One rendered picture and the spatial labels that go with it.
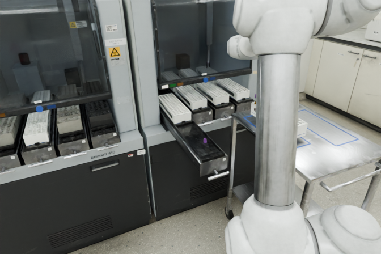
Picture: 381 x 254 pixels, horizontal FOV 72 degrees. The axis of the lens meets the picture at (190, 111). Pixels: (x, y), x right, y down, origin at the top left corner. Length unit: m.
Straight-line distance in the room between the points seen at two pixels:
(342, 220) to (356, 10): 0.48
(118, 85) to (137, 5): 0.40
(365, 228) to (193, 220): 1.36
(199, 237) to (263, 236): 1.21
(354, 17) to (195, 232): 1.59
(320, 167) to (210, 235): 0.97
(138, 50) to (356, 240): 1.14
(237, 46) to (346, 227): 0.77
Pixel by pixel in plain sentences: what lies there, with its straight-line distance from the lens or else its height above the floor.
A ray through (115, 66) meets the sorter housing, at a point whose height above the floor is 1.12.
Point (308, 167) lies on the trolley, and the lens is 1.17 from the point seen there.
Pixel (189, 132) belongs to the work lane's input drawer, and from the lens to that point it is 1.34.
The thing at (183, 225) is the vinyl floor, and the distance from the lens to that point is 1.95.
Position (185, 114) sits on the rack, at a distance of 1.39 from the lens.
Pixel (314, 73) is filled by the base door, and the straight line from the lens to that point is 3.75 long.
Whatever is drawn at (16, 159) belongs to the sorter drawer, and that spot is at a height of 0.78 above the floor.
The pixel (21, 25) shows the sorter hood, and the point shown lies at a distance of 1.32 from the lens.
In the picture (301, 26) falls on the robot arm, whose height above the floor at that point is 1.41.
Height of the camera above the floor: 1.50
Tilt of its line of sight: 27 degrees down
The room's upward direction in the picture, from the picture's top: 1 degrees counter-clockwise
